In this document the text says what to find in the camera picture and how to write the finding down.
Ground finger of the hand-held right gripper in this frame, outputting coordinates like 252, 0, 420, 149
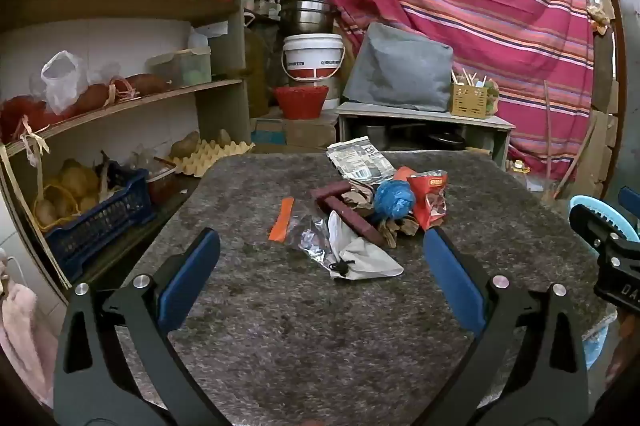
618, 185, 640, 211
569, 201, 640, 259

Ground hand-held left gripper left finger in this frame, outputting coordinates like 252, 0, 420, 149
52, 227, 223, 426

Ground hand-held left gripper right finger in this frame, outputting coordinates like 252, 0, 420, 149
422, 226, 591, 426

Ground light blue plastic basket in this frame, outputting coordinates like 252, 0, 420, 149
567, 195, 640, 372

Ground red snack packet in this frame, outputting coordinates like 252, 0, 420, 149
406, 169, 449, 231

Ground blue plastic ball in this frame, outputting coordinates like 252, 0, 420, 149
374, 180, 416, 221

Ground orange plastic strip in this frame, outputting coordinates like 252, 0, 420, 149
268, 199, 296, 243

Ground clear plastic wrapper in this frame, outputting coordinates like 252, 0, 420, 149
287, 213, 336, 264

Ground silver printed packet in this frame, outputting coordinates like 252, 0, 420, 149
326, 136, 396, 183

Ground stack of flattened cardboard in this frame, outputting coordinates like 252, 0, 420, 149
575, 81, 621, 202

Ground wooden stick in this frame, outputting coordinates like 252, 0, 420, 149
555, 111, 598, 197

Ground small dark red tub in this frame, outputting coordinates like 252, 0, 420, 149
147, 166, 179, 205

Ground blue plastic crate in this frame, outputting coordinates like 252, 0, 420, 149
44, 161, 157, 283

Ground egg carton tray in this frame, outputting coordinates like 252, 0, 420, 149
172, 140, 256, 178

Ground large loose potato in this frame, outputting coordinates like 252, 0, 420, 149
170, 131, 201, 158

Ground potatoes in yellow net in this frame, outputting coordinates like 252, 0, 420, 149
32, 159, 101, 229

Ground green leafy vegetable bunch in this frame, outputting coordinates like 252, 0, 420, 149
482, 79, 501, 114

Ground low wooden cabinet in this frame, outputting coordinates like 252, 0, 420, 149
334, 102, 516, 169

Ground brown cardboard box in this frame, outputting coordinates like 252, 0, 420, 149
282, 119, 338, 149

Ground pink towel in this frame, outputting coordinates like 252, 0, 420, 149
0, 251, 58, 407

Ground hanging tan dried bundle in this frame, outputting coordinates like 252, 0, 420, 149
587, 1, 613, 33

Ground bundle of wooden utensils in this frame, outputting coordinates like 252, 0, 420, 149
452, 67, 488, 88

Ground clear lidded plastic container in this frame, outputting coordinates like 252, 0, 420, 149
147, 48, 212, 87

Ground grey fabric cushion bag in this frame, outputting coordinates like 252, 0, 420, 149
342, 22, 455, 113

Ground red mesh bag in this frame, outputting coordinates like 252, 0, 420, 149
0, 95, 52, 142

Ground white plastic bag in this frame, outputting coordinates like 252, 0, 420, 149
40, 50, 91, 114

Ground white plastic bucket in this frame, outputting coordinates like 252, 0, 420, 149
281, 34, 346, 83

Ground wide wooden shelf unit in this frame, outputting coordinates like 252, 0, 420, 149
0, 0, 256, 292

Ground large steel stockpot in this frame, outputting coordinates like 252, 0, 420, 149
275, 0, 335, 36

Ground black pan wooden handle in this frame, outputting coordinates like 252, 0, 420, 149
427, 131, 468, 151

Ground grey door brown frame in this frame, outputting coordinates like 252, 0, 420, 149
607, 0, 640, 187

